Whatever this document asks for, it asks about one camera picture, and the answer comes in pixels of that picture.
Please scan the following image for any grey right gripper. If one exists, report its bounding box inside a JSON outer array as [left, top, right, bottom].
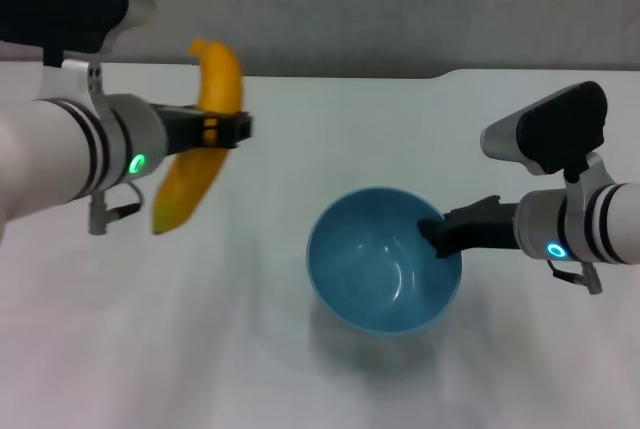
[[417, 188, 584, 263]]

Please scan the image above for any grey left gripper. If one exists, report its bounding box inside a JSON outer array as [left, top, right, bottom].
[[106, 94, 257, 190]]

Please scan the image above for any yellow banana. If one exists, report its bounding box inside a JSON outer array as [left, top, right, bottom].
[[151, 37, 245, 236]]

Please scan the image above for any blue plastic bowl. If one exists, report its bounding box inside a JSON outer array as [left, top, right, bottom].
[[305, 186, 464, 334]]

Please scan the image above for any silver right camera bracket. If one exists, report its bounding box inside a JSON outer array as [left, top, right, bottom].
[[562, 150, 617, 206]]

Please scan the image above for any silver camera bracket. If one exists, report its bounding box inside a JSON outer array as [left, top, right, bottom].
[[562, 150, 617, 206], [39, 58, 119, 123]]

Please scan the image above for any right wrist cable with connector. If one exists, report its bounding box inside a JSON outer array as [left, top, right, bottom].
[[547, 258, 605, 295]]

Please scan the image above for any silver left camera bracket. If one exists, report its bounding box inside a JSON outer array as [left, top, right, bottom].
[[39, 58, 119, 123]]

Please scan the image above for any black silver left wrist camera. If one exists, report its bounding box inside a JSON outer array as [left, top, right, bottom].
[[0, 0, 156, 59]]

